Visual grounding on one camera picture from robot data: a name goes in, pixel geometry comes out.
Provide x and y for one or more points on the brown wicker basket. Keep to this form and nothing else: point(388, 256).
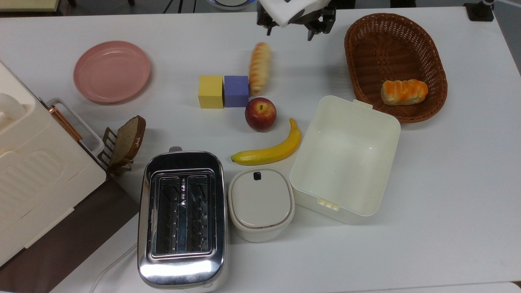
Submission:
point(390, 44)

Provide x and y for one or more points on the black tripod legs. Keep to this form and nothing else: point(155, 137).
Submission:
point(180, 5)

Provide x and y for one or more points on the chrome two-slot toaster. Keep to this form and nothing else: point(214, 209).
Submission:
point(182, 219)

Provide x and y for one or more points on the pink plate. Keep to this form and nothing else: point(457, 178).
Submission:
point(111, 71)

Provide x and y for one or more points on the copper toast rack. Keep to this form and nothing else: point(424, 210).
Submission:
point(109, 148)

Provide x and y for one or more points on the blue cube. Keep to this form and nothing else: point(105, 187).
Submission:
point(236, 90)

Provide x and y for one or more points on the open white plastic box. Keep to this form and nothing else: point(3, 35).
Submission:
point(346, 162)

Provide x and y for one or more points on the orange glazed bread roll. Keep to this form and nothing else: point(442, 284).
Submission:
point(404, 92)

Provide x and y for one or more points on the white oven appliance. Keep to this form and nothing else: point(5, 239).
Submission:
point(36, 171)

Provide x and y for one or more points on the brown bread slice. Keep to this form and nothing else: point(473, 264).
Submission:
point(129, 140)

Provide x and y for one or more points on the red apple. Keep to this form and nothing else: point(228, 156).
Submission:
point(260, 114)

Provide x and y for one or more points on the small white lidded container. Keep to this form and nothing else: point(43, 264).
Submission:
point(260, 202)

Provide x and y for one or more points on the yellow banana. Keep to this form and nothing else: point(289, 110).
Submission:
point(272, 151)

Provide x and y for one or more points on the yellow cube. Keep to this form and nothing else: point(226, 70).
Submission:
point(211, 91)

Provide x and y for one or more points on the white tray frame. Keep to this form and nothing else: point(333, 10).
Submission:
point(83, 130)

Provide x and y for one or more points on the black table clamp mount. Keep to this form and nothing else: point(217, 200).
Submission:
point(479, 10)

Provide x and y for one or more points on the long pale bread roll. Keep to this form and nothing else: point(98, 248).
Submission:
point(259, 69)

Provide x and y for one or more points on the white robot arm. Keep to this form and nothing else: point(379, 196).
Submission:
point(287, 11)

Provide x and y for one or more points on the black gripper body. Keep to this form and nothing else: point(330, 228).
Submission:
point(327, 18)

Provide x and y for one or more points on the pale yellow side table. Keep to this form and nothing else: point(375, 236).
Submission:
point(26, 5)

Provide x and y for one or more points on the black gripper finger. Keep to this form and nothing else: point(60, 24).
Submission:
point(269, 31)
point(311, 34)

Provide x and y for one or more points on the white blue round base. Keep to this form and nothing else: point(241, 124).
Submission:
point(230, 4)

